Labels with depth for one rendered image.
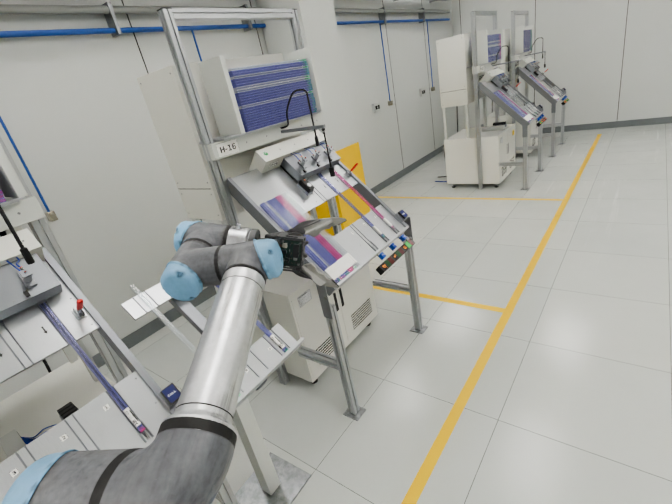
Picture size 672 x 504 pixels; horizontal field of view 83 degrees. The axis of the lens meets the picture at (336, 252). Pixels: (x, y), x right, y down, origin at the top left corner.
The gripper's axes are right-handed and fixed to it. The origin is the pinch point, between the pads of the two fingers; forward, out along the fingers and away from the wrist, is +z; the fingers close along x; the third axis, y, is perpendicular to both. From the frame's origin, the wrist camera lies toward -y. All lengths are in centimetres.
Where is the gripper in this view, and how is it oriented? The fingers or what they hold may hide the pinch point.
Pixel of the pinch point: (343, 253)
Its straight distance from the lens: 84.0
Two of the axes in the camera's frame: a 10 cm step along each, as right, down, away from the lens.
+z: 9.9, 1.1, 0.0
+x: 1.1, -9.7, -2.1
